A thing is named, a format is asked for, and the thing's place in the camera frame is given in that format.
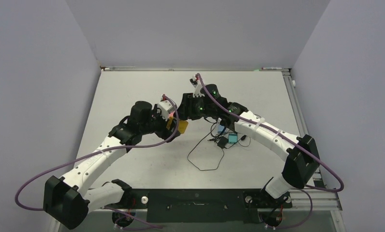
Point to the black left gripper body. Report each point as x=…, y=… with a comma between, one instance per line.
x=158, y=126

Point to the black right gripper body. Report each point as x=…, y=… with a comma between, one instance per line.
x=200, y=109

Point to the yellow block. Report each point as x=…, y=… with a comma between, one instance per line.
x=179, y=125

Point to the black TP-Link adapter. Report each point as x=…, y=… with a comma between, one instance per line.
x=222, y=142

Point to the teal block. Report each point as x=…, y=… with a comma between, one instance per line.
x=232, y=138

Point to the pink triangular power strip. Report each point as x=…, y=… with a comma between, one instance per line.
x=165, y=113

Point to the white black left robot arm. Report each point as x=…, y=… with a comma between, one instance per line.
x=70, y=198

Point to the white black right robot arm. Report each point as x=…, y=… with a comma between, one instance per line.
x=300, y=154

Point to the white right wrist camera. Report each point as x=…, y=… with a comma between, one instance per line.
x=195, y=81

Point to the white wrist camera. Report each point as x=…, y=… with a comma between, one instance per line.
x=195, y=81
x=167, y=103

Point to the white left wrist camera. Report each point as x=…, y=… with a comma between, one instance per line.
x=167, y=103

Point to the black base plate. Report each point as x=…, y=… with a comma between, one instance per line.
x=201, y=205

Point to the aluminium frame rail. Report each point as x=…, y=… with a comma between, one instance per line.
x=316, y=180

